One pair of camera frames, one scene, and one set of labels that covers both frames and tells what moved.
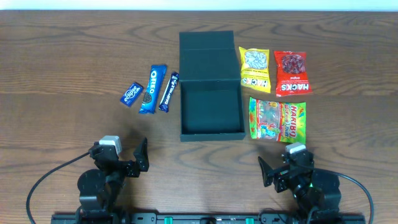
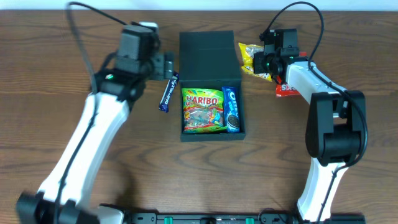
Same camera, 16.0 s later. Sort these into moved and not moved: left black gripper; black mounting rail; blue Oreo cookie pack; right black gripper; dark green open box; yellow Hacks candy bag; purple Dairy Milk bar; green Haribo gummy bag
Moved: blue Oreo cookie pack; yellow Hacks candy bag; right black gripper; left black gripper; green Haribo gummy bag
Not moved: purple Dairy Milk bar; black mounting rail; dark green open box
